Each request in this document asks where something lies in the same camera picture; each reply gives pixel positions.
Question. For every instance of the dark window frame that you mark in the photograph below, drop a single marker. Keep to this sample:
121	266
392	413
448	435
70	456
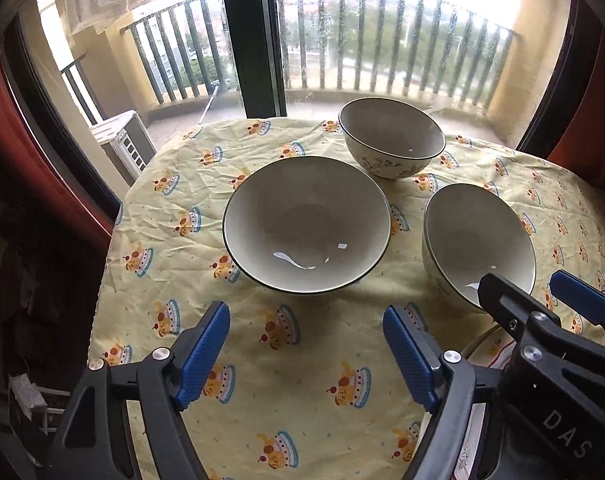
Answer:
252	35

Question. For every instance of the white metal rack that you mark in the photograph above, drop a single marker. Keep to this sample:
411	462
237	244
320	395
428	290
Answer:
27	392

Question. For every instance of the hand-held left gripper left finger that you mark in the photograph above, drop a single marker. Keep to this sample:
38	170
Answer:
202	360

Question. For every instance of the white outdoor air conditioner unit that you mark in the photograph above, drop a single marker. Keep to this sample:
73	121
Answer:
127	145

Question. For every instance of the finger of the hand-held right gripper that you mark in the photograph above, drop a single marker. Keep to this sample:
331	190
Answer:
507	300
577	292

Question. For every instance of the large white scalloped deep plate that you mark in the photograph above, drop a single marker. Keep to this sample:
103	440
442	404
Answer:
477	355

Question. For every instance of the white stick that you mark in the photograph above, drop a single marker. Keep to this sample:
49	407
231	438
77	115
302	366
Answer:
209	105

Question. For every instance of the grey-white floral ceramic bowl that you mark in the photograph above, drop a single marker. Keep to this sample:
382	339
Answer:
302	220
387	130
472	240

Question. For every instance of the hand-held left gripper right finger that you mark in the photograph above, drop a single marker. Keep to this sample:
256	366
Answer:
412	360

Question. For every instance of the balcony railing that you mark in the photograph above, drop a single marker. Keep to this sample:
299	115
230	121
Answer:
324	45

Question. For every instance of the red curtain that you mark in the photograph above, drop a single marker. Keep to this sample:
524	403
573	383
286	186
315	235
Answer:
602	110
32	150

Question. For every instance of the yellow printed tablecloth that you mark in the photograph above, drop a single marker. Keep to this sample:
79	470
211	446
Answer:
282	370

